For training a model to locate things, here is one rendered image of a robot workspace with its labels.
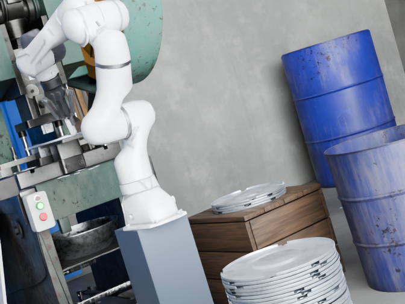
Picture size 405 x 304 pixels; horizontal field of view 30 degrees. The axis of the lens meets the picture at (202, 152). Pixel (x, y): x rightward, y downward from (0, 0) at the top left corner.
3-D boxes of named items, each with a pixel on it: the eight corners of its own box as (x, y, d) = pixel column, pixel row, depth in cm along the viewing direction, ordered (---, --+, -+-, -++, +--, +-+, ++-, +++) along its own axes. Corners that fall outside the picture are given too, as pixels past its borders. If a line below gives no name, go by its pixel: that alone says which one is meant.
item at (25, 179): (123, 155, 308) (119, 141, 308) (20, 189, 285) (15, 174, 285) (94, 161, 334) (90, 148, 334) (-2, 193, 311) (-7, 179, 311)
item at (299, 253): (336, 232, 197) (335, 229, 197) (333, 262, 169) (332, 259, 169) (231, 258, 203) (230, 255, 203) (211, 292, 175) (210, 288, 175)
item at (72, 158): (104, 162, 288) (93, 128, 287) (71, 173, 280) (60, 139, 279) (80, 167, 309) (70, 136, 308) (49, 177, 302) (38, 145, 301)
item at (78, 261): (151, 235, 306) (150, 234, 306) (55, 274, 284) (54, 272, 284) (109, 234, 342) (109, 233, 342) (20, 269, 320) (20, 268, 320)
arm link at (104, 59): (138, 64, 232) (133, 6, 225) (90, 76, 223) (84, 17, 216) (105, 51, 247) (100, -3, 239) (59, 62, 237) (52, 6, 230)
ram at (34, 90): (70, 108, 301) (47, 36, 299) (35, 117, 293) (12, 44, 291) (55, 113, 316) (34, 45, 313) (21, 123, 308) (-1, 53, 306)
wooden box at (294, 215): (346, 271, 283) (320, 183, 280) (272, 312, 262) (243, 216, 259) (278, 268, 316) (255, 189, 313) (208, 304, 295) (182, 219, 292)
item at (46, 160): (85, 151, 308) (82, 144, 308) (40, 166, 298) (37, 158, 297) (70, 155, 322) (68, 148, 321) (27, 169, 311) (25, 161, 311)
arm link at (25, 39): (53, 69, 263) (75, 57, 269) (37, 34, 258) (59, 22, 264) (26, 70, 277) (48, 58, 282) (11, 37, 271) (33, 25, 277)
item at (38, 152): (75, 146, 309) (71, 136, 308) (41, 157, 301) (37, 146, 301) (67, 149, 316) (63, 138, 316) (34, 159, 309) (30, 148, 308)
